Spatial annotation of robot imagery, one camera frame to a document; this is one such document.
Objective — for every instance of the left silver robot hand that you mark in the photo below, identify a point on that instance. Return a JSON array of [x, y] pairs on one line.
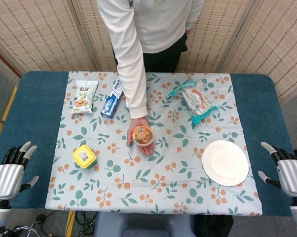
[[6, 177]]

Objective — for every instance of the person's bare hand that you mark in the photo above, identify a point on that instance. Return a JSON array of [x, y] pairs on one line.
[[138, 122]]

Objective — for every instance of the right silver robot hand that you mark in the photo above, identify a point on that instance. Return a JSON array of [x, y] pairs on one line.
[[292, 175]]

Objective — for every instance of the orange snack cup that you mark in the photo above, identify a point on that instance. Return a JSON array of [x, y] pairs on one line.
[[143, 135]]

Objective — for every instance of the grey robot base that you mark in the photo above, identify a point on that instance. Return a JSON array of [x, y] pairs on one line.
[[143, 224]]

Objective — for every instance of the blue white toothpaste box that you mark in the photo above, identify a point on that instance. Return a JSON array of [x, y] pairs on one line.
[[111, 103]]

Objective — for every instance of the person's white sleeved arm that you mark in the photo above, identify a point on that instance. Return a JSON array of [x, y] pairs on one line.
[[131, 74]]

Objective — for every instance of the peanut snack bag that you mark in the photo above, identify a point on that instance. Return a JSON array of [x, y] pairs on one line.
[[84, 97]]

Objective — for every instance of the teal packaged food bag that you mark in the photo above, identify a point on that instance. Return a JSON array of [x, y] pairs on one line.
[[196, 101]]

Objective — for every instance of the yellow lidded green container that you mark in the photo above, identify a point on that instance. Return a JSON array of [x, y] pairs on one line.
[[84, 156]]

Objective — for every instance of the floral leaf print tablecloth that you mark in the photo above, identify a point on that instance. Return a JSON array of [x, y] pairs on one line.
[[148, 187]]

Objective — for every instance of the white paper plate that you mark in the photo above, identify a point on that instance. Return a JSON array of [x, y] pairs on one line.
[[225, 163]]

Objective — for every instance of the dark blue table cover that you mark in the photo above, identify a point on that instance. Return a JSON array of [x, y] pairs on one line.
[[35, 103]]

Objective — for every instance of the black bag under table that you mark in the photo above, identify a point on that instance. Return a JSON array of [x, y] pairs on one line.
[[212, 225]]

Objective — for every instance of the person's torso white top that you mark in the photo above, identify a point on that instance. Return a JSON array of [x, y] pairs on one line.
[[163, 29]]

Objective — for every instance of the woven bamboo folding screen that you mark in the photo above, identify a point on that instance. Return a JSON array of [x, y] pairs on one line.
[[40, 34]]

